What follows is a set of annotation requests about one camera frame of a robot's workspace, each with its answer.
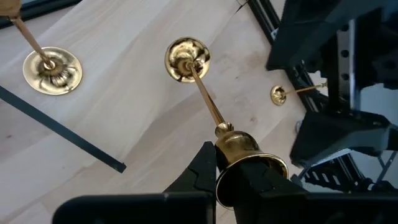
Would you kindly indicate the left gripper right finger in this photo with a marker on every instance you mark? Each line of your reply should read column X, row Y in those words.
column 264, row 193

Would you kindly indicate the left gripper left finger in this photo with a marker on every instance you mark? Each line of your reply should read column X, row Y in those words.
column 192, row 183

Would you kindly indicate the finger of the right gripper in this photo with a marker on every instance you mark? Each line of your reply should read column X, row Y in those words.
column 335, row 133
column 298, row 37

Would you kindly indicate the brass candlestick holder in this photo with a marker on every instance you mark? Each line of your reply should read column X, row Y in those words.
column 53, row 71
column 277, row 95
column 186, row 59

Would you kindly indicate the wooden shelf riser black legs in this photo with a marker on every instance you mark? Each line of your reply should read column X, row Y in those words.
column 109, row 77

